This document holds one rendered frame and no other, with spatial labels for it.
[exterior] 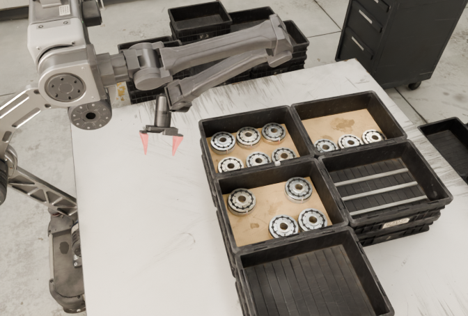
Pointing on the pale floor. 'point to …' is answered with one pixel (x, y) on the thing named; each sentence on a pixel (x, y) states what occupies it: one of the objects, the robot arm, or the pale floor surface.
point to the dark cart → (401, 24)
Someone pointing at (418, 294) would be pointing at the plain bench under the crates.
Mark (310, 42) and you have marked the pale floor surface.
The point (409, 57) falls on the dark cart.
